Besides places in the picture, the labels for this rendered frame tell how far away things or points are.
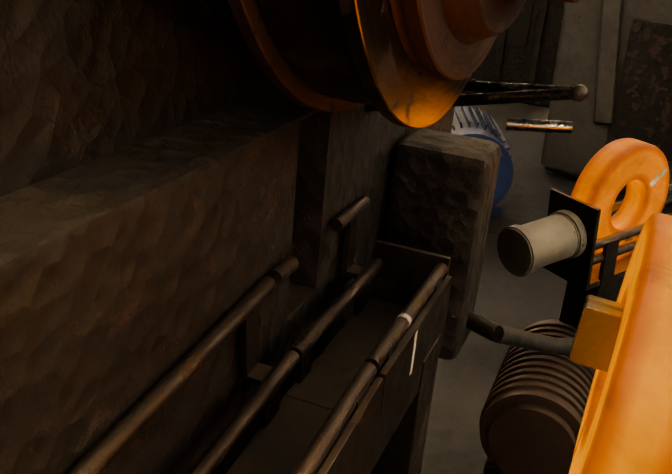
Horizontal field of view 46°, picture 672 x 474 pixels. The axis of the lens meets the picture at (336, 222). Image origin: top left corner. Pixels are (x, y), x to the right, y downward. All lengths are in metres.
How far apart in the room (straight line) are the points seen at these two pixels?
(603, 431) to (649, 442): 0.02
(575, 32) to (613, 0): 0.20
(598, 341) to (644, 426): 0.07
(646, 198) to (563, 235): 0.15
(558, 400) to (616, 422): 0.61
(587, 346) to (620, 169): 0.61
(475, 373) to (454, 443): 0.29
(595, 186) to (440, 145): 0.23
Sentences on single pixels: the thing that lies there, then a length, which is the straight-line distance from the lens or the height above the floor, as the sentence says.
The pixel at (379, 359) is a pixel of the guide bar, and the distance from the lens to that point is 0.60.
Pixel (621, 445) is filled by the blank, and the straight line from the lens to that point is 0.34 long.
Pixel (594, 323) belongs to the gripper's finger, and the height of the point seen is 0.85.
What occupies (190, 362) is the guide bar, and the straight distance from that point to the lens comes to 0.51.
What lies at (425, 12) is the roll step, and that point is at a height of 0.97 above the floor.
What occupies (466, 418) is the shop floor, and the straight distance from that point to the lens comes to 1.80.
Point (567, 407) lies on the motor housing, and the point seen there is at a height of 0.52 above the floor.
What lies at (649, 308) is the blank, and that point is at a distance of 0.34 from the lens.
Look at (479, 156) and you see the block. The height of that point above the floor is 0.80.
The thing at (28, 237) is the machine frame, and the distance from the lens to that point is 0.39.
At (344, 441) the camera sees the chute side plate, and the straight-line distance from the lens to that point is 0.54.
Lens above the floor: 1.03
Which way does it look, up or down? 22 degrees down
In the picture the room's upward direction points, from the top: 5 degrees clockwise
